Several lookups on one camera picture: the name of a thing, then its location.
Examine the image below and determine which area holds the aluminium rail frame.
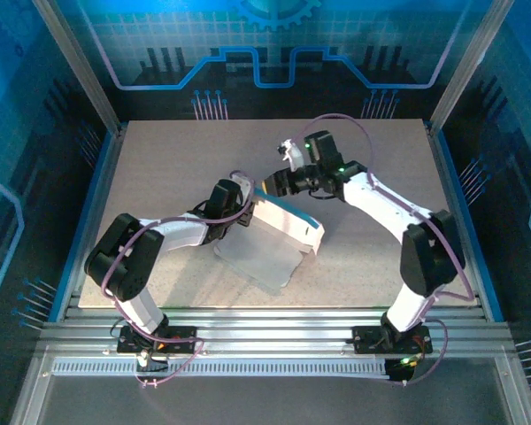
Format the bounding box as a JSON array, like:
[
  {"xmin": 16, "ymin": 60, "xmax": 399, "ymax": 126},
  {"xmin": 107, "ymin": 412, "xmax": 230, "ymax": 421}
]
[{"xmin": 39, "ymin": 305, "xmax": 514, "ymax": 359}]

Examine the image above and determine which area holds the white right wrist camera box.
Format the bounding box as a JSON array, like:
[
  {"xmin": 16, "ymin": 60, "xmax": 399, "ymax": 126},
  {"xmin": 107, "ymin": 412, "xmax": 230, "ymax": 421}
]
[{"xmin": 277, "ymin": 138, "xmax": 305, "ymax": 173}]

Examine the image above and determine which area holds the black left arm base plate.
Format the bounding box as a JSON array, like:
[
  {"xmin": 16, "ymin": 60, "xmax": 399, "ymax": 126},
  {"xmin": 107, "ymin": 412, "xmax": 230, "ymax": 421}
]
[{"xmin": 117, "ymin": 325, "xmax": 199, "ymax": 354}]

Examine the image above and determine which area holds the aluminium frame post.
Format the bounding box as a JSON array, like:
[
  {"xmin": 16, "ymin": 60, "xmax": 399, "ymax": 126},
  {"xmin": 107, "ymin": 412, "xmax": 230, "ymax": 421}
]
[
  {"xmin": 33, "ymin": 0, "xmax": 127, "ymax": 136},
  {"xmin": 427, "ymin": 0, "xmax": 517, "ymax": 136}
]

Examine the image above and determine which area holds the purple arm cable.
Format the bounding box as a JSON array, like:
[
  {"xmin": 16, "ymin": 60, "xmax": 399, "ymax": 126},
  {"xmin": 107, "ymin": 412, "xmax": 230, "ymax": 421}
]
[
  {"xmin": 100, "ymin": 169, "xmax": 204, "ymax": 390},
  {"xmin": 291, "ymin": 113, "xmax": 477, "ymax": 387}
]

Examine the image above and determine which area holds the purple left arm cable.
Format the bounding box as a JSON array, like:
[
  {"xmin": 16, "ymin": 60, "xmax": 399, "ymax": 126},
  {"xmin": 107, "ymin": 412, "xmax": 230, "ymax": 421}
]
[{"xmin": 100, "ymin": 169, "xmax": 204, "ymax": 390}]

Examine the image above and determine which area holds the teal paper box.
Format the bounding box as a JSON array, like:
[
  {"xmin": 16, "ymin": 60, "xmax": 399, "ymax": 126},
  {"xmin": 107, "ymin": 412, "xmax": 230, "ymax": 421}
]
[{"xmin": 213, "ymin": 185, "xmax": 327, "ymax": 293}]

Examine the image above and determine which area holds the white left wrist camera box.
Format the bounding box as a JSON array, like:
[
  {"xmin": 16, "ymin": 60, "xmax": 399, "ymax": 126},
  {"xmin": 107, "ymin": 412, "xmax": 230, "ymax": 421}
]
[{"xmin": 229, "ymin": 172, "xmax": 255, "ymax": 203}]

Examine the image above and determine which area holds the slotted grey cable duct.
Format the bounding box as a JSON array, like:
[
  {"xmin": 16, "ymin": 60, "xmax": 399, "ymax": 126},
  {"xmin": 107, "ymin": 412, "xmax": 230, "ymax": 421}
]
[{"xmin": 50, "ymin": 358, "xmax": 393, "ymax": 378}]

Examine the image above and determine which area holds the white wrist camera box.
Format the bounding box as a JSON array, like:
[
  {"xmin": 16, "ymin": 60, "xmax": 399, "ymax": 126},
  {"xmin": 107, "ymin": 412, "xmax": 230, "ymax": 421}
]
[
  {"xmin": 277, "ymin": 138, "xmax": 305, "ymax": 173},
  {"xmin": 229, "ymin": 172, "xmax": 255, "ymax": 203}
]

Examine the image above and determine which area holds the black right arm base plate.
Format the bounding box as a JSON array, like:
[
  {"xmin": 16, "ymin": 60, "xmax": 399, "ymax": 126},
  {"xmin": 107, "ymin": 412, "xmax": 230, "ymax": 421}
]
[{"xmin": 351, "ymin": 325, "xmax": 434, "ymax": 355}]

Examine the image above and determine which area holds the blue table edge strip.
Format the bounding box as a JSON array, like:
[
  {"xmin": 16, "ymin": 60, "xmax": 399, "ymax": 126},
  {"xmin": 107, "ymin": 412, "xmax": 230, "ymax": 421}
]
[{"xmin": 48, "ymin": 132, "xmax": 116, "ymax": 322}]

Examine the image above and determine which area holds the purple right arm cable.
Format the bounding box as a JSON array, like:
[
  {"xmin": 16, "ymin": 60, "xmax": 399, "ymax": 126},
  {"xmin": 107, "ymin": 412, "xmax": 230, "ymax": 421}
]
[{"xmin": 291, "ymin": 113, "xmax": 477, "ymax": 387}]

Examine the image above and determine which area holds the black electronics box green light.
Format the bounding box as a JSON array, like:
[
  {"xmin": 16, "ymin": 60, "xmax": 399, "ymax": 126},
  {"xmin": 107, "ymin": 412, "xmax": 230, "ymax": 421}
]
[{"xmin": 385, "ymin": 356, "xmax": 426, "ymax": 384}]

